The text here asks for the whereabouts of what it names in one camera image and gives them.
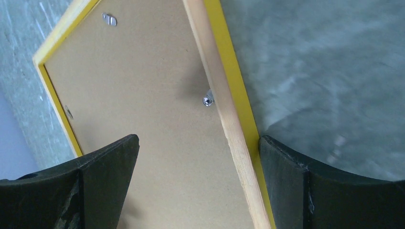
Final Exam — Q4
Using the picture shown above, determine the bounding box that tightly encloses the small metal frame clip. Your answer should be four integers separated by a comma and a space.
202, 89, 214, 106

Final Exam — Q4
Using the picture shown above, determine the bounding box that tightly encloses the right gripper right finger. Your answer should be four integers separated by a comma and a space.
259, 135, 405, 229

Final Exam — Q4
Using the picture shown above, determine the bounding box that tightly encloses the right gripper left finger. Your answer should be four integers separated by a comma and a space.
0, 134, 139, 229

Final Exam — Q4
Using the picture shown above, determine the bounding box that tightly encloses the yellow picture frame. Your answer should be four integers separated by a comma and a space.
33, 0, 275, 229

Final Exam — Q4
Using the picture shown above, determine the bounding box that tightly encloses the brown backing board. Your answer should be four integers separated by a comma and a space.
44, 0, 254, 229

